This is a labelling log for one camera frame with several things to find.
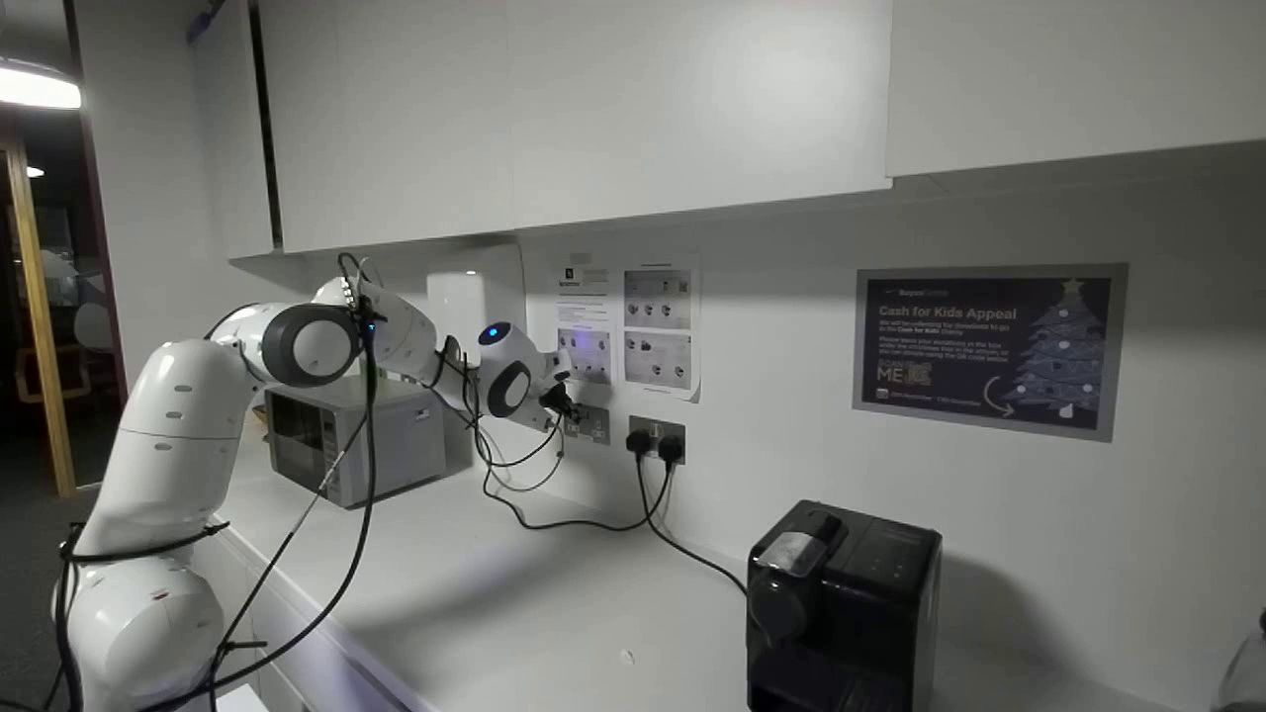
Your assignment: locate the white paper notice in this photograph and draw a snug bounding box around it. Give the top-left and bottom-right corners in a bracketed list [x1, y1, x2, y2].
[553, 261, 615, 388]

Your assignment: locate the paper notice with pictures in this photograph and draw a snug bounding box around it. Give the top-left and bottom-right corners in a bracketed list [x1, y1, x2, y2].
[620, 257, 702, 403]

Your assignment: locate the grey microwave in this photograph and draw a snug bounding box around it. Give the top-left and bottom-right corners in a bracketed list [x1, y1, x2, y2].
[263, 375, 449, 511]

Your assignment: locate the microwave door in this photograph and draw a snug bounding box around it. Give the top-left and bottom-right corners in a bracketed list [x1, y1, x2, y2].
[265, 390, 344, 502]

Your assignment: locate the black coffee machine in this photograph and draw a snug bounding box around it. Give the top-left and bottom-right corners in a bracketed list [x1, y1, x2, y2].
[746, 499, 944, 712]

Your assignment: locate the framed dark poster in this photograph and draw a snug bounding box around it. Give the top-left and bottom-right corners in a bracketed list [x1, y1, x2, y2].
[852, 261, 1130, 444]

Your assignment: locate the ceiling light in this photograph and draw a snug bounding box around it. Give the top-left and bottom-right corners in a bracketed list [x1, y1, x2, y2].
[0, 57, 83, 112]

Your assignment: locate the dark wall socket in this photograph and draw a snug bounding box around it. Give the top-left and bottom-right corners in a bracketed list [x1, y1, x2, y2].
[627, 414, 687, 467]

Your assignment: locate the black cable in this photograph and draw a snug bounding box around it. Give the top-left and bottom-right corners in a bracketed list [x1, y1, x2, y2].
[647, 433, 751, 597]
[481, 427, 657, 533]

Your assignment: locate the white wall cabinet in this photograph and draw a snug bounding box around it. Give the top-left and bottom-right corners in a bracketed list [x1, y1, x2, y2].
[226, 0, 1266, 262]

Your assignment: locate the wooden door frame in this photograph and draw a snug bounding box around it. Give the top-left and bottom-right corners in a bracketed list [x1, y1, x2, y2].
[0, 136, 79, 498]

